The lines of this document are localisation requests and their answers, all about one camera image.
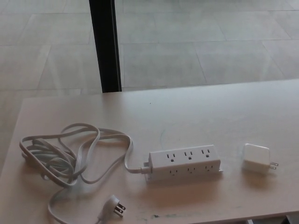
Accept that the black vertical window post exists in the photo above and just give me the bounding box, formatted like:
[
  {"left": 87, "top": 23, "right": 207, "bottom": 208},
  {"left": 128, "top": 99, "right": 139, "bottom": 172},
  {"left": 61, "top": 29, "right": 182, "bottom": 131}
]
[{"left": 89, "top": 0, "right": 123, "bottom": 94}]

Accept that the white flat power cord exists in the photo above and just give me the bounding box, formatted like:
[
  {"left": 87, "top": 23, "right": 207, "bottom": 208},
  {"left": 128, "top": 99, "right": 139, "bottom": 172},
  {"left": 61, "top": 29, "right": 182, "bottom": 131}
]
[{"left": 19, "top": 123, "right": 149, "bottom": 224}]

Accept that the white six-outlet power strip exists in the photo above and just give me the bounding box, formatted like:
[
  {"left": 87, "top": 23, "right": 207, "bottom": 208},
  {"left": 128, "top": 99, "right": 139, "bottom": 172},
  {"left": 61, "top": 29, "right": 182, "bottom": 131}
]
[{"left": 142, "top": 144, "right": 224, "bottom": 185}]

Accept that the white three-prong angled plug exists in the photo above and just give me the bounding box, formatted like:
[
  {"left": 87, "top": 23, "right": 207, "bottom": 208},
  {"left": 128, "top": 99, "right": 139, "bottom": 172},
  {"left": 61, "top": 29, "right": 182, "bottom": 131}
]
[{"left": 102, "top": 195, "right": 127, "bottom": 219}]

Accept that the white square charger adapter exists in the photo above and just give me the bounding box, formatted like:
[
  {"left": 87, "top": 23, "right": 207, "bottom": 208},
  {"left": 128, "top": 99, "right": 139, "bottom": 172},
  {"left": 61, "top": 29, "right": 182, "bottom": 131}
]
[{"left": 241, "top": 142, "right": 279, "bottom": 175}]

